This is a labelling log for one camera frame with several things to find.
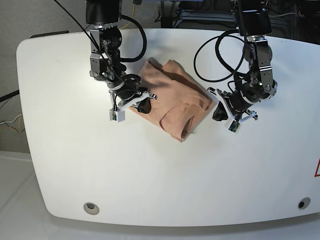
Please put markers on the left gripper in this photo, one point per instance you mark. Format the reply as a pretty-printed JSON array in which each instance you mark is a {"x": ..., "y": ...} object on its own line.
[{"x": 231, "y": 105}]

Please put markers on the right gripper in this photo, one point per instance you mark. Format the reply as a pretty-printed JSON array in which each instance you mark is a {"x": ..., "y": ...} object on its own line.
[{"x": 124, "y": 96}]

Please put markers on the peach orange T-shirt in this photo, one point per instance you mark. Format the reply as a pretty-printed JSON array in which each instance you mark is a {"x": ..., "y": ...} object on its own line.
[{"x": 180, "y": 105}]

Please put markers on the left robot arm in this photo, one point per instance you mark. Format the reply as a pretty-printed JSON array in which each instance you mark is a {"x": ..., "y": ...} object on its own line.
[{"x": 258, "y": 83}]

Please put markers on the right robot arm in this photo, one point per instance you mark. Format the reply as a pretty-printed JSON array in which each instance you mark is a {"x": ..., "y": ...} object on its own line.
[{"x": 106, "y": 62}]

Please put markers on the red triangle warning sticker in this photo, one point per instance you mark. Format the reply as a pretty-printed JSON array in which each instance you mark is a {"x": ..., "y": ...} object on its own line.
[{"x": 317, "y": 172}]

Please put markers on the black bar at left edge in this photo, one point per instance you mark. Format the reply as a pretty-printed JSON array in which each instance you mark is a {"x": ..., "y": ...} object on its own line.
[{"x": 9, "y": 96}]

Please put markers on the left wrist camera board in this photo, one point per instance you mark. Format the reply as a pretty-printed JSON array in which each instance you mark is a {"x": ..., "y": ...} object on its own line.
[{"x": 234, "y": 125}]

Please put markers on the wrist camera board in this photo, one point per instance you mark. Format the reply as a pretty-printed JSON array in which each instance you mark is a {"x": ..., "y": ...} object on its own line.
[
  {"x": 234, "y": 125},
  {"x": 117, "y": 115}
]

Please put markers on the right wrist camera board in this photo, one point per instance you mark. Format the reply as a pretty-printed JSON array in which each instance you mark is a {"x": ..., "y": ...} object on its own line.
[{"x": 117, "y": 115}]

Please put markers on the left table cable grommet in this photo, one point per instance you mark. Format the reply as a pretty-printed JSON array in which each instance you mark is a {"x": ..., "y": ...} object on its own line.
[{"x": 91, "y": 208}]

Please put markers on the table cable grommet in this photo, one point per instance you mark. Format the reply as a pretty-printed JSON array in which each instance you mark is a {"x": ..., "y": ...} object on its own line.
[
  {"x": 91, "y": 208},
  {"x": 304, "y": 203}
]

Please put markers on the aluminium frame rack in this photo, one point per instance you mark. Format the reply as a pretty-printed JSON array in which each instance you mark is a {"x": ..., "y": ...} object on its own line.
[{"x": 291, "y": 19}]

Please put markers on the right table cable grommet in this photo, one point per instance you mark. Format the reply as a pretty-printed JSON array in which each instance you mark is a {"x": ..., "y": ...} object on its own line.
[{"x": 304, "y": 203}]

